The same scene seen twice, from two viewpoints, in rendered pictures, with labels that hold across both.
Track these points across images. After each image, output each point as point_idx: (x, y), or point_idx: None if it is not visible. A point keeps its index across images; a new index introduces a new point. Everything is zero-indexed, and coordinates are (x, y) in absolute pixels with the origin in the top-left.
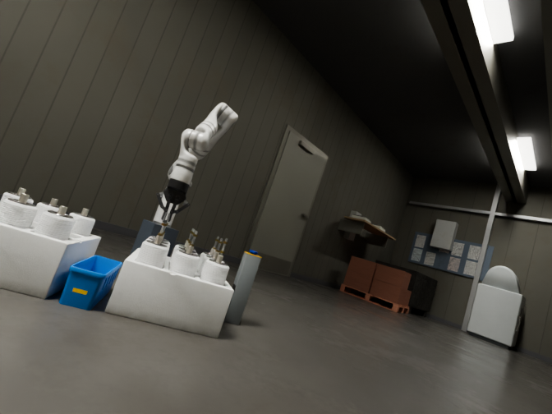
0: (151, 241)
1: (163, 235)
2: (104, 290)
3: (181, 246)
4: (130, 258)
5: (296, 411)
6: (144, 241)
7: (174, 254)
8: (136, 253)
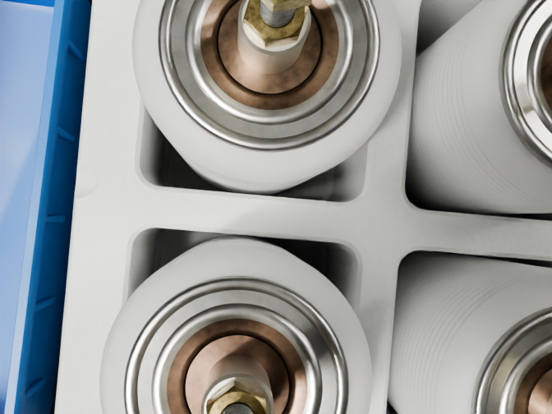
0: (177, 388)
1: (296, 48)
2: (62, 239)
3: (536, 3)
4: (78, 397)
5: None
6: (112, 395)
7: (430, 397)
8: (121, 34)
